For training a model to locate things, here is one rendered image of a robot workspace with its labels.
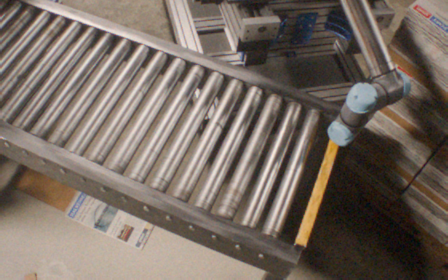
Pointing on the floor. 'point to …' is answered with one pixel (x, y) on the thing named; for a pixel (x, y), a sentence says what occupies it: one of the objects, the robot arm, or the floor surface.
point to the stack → (405, 144)
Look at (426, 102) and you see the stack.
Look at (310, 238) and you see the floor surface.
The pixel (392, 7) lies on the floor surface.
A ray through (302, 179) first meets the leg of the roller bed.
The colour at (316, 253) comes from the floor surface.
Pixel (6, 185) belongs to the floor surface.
